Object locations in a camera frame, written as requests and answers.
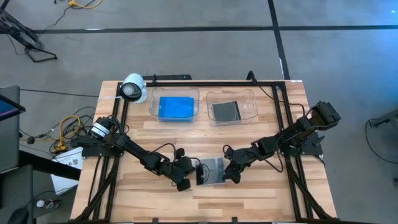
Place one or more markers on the clear plastic bin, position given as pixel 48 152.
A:
pixel 154 93
pixel 248 99

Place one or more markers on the black metal floor stand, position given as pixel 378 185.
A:
pixel 21 31

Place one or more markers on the black stand foot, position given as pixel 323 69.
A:
pixel 385 119

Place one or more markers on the white printed paper sheet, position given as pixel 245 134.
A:
pixel 65 186

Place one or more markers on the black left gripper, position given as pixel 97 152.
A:
pixel 182 168

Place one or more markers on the black power strip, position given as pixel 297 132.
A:
pixel 174 76

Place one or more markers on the black round plug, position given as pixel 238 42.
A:
pixel 30 140

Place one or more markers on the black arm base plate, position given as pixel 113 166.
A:
pixel 93 151
pixel 311 149

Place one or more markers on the tablet screen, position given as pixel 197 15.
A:
pixel 6 109

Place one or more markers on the white cylindrical lamp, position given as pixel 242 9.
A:
pixel 133 88

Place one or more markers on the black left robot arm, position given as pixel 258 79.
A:
pixel 140 154

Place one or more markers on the black aluminium table frame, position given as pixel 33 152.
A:
pixel 217 83

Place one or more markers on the grey cabinet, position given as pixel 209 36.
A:
pixel 9 146

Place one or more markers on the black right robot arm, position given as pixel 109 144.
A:
pixel 295 132

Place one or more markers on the black computer mouse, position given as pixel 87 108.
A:
pixel 18 216

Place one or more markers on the small white cap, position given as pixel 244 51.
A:
pixel 40 203

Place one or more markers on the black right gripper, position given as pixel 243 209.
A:
pixel 237 158

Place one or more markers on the small dark object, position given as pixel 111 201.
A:
pixel 53 204

